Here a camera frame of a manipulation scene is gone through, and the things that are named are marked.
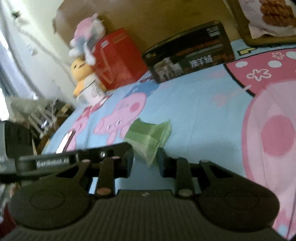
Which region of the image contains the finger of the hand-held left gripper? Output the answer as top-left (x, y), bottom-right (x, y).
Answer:
top-left (74, 142), bottom-right (133, 164)

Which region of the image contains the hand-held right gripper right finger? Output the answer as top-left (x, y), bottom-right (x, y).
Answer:
top-left (157, 148), bottom-right (234, 198)

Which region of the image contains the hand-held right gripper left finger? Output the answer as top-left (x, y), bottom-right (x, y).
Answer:
top-left (55, 148), bottom-right (135, 200)

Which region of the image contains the green snack packet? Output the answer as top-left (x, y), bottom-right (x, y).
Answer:
top-left (124, 118), bottom-right (173, 168)

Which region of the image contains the smartphone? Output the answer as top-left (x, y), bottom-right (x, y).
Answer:
top-left (55, 130), bottom-right (77, 154)

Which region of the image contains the cartoon printed bed sheet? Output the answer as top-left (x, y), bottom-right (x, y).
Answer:
top-left (41, 38), bottom-right (296, 240)

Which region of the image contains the yellow duck plush with cup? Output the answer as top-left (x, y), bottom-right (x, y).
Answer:
top-left (70, 58), bottom-right (109, 105)

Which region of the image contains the red gift bag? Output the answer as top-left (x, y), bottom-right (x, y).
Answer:
top-left (92, 28), bottom-right (149, 91)

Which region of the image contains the black printed box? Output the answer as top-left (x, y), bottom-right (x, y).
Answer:
top-left (142, 20), bottom-right (236, 84)

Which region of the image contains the pink white plush toy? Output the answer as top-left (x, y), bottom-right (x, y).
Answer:
top-left (68, 13), bottom-right (106, 66)

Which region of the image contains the wooden headboard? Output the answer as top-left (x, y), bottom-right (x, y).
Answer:
top-left (53, 0), bottom-right (246, 57)

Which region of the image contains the brown cardboard tray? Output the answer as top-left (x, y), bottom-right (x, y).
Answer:
top-left (228, 0), bottom-right (296, 47)

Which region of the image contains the large white snack bag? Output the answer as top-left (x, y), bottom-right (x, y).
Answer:
top-left (238, 0), bottom-right (296, 39)

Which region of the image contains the wall cable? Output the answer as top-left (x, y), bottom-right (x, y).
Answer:
top-left (11, 10), bottom-right (73, 68)

